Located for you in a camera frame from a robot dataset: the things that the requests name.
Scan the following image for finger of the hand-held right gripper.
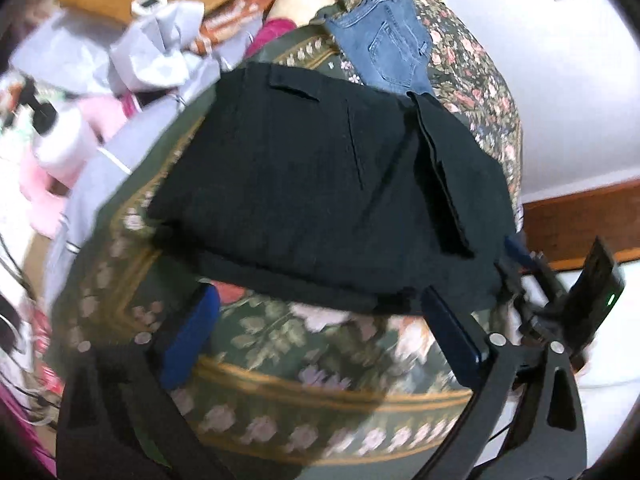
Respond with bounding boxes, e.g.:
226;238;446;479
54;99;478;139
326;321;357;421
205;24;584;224
495;234;557;308

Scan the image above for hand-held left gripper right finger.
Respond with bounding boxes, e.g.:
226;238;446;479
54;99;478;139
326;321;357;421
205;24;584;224
422;285;588;480

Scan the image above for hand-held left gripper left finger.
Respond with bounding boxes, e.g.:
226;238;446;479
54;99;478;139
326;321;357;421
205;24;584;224
55;282;223;480

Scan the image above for black pants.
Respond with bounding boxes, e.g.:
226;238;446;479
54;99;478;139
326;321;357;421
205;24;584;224
147;61;518;317

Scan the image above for wooden baseboard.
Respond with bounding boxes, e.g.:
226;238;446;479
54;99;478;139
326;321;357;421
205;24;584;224
520;177;640;267

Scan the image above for floral blanket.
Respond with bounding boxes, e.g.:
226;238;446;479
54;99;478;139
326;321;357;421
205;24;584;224
50;0;523;476

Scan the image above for pink cloth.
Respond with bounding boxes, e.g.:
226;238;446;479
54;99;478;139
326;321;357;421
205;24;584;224
20;95;143;238

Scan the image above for white pump bottle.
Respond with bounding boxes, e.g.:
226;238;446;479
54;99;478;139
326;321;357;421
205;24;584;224
22;85;98;182

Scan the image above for blue jeans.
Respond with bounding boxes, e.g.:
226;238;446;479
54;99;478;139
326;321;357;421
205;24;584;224
322;0;437;98

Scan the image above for grey cloth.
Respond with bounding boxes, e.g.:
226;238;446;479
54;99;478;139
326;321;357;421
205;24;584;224
10;0;223;111

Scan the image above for magenta cloth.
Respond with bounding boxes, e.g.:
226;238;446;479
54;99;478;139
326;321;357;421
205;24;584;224
244;17;302;62

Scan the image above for striped pillow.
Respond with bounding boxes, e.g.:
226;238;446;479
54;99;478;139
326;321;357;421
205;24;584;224
197;0;266;57

